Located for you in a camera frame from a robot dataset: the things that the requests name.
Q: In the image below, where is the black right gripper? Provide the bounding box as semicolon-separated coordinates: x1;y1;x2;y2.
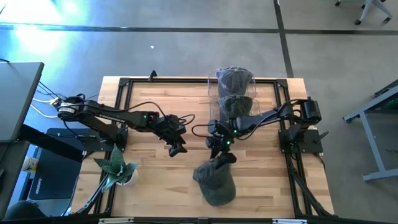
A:
205;121;238;164

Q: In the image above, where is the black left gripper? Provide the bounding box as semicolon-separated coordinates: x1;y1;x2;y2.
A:
155;114;188;158

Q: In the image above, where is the gray baseball cap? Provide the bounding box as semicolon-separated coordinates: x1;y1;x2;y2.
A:
215;66;255;98

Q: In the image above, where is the clear plastic container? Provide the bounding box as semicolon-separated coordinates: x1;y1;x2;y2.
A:
210;98;262;131
207;70;258;101

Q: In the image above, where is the green plant in white pot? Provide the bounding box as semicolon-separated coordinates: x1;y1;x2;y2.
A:
93;143;140;192

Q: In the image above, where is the black floor mat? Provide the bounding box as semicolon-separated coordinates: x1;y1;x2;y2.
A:
28;127;83;200

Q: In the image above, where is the black desk beam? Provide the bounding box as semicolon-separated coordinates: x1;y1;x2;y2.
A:
17;124;85;163

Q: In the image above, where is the white paper cup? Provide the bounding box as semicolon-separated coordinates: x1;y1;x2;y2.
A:
22;156;40;174

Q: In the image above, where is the person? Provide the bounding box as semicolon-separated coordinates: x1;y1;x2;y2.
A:
2;200;47;222

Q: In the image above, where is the gray desk top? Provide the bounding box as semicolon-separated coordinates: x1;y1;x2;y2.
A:
0;61;45;143

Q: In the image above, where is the dark gray desk panel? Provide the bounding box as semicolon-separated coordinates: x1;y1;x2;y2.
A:
0;141;30;218

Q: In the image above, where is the gray office chair base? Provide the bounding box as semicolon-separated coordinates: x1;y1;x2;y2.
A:
335;0;393;26

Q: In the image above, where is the black aluminium table frame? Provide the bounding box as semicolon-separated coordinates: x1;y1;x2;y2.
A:
95;77;312;218

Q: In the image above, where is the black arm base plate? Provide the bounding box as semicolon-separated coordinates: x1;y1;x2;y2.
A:
278;129;324;154
83;127;128;152

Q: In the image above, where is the black diagonal frame strut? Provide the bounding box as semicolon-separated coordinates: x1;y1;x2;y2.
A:
74;174;109;215
287;161;333;217

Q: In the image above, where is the white metal bracket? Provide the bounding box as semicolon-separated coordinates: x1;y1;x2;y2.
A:
98;217;134;224
272;218;308;224

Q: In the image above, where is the black power cable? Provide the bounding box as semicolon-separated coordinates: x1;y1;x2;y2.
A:
37;81;68;101

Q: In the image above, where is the gray metal table frame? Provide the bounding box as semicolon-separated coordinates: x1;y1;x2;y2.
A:
343;81;398;183

